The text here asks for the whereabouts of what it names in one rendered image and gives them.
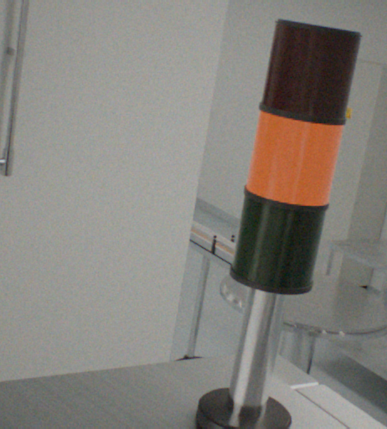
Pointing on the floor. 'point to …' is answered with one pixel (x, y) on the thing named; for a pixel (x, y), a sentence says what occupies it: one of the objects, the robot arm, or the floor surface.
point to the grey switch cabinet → (364, 163)
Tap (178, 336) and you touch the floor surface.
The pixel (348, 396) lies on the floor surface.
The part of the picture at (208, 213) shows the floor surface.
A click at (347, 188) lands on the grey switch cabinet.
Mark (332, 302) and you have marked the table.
